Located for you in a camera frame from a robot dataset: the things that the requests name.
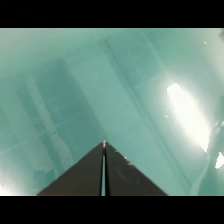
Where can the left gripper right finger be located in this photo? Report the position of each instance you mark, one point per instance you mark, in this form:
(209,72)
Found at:
(126,176)

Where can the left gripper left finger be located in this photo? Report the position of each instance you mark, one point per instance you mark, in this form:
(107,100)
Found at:
(86,176)

